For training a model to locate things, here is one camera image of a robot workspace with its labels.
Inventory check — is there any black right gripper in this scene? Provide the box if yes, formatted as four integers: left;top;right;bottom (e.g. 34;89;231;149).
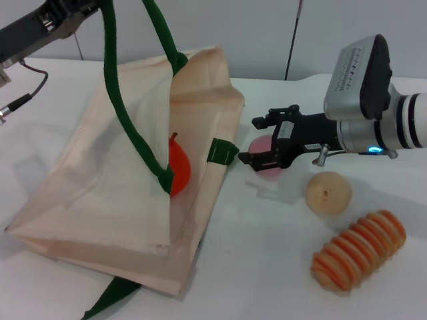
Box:
237;104;342;173

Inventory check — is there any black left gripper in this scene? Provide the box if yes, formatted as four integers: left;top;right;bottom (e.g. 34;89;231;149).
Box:
0;0;101;65

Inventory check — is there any pink toy peach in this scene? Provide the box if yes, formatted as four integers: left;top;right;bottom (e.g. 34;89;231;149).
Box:
248;134;285;178

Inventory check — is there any orange toy fruit with stem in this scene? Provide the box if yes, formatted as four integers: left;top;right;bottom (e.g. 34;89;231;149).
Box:
167;131;192;199

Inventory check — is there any white handbag with green handles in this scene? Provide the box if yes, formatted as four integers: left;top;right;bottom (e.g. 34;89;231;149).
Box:
4;0;247;320

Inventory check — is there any beige round toy fruit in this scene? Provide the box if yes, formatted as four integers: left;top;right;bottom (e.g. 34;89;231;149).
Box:
306;171;353;218

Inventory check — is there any orange striped toy bread roll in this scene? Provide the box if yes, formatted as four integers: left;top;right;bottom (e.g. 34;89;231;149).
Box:
310;209;408;294

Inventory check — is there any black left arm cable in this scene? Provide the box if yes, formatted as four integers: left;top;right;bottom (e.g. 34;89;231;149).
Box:
0;59;49;125

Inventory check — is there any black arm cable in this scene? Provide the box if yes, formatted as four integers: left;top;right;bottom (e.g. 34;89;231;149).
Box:
312;142;398;167
0;59;49;125

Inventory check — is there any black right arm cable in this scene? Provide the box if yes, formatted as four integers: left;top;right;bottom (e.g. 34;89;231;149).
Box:
312;142;398;167

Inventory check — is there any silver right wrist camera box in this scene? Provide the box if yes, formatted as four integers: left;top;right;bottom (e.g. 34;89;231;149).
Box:
322;33;393;123

